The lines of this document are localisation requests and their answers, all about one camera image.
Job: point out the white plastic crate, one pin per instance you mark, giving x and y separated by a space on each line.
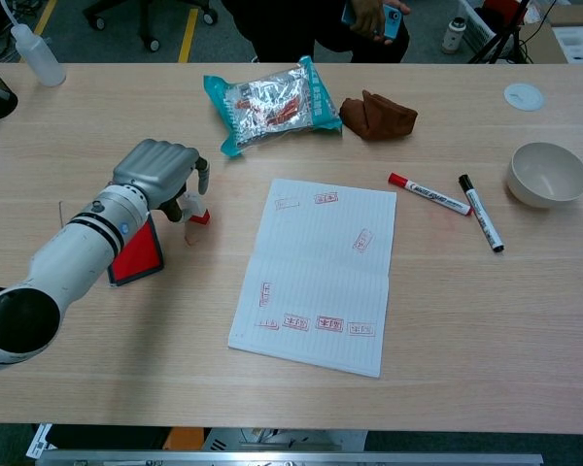
476 24

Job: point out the aluminium rail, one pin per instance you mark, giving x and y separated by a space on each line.
291 458

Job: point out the black whiteboard marker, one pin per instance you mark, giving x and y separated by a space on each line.
481 213

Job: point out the brown crumpled cloth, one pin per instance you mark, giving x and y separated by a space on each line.
379 119

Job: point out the small red white stamp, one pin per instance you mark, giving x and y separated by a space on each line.
199 213

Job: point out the orange box under table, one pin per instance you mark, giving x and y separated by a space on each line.
184 437

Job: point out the beige bowl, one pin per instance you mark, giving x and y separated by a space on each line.
546 175

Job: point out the teal smartphone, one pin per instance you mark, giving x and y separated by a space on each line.
393 22

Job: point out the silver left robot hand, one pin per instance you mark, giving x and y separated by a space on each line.
155 165

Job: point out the cardboard box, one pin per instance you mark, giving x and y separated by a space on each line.
578 34

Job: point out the red ink pad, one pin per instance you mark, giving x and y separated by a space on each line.
138 252

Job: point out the person in black clothes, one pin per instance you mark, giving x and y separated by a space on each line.
296 29

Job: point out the clear ink pad lid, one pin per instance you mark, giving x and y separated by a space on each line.
60 213

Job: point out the teal silver snack packet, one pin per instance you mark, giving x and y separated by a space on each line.
272 107

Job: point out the white lined paper sheet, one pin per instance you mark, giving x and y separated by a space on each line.
316 272

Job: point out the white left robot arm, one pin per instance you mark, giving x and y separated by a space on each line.
68 262

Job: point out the black tripod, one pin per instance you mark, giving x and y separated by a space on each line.
500 39

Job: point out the clear plastic squeeze bottle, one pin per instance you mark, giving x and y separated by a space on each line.
39 56

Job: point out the red whiteboard marker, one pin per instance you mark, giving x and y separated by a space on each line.
430 194

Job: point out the white printed paper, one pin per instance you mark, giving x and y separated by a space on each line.
39 439

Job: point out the white device under table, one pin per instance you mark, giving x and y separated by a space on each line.
282 439

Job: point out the white thermos bottle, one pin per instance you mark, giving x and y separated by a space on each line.
453 35

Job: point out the black office chair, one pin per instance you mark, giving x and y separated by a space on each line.
146 19

